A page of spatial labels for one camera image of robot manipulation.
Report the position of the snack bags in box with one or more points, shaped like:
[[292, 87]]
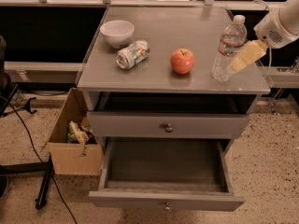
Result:
[[81, 134]]

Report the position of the black stand base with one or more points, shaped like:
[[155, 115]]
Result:
[[46, 168]]

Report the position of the crushed soda can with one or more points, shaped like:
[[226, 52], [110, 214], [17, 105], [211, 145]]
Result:
[[133, 54]]

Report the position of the grey upper drawer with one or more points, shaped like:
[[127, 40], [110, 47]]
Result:
[[167, 125]]

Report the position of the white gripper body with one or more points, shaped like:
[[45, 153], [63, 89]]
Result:
[[270, 31]]

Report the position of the cardboard box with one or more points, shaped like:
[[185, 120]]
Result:
[[73, 158]]

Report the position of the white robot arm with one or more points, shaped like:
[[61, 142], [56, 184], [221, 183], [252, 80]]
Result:
[[287, 9]]

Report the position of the red apple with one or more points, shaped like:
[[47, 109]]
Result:
[[182, 61]]

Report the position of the grey drawer cabinet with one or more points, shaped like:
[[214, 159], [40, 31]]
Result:
[[152, 86]]

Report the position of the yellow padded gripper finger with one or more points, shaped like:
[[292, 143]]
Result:
[[250, 53]]

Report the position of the white ceramic bowl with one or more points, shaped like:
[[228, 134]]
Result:
[[118, 33]]

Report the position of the grey open middle drawer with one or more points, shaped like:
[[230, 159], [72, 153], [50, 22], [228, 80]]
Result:
[[168, 174]]

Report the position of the clear plastic water bottle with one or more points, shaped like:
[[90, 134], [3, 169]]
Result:
[[231, 42]]

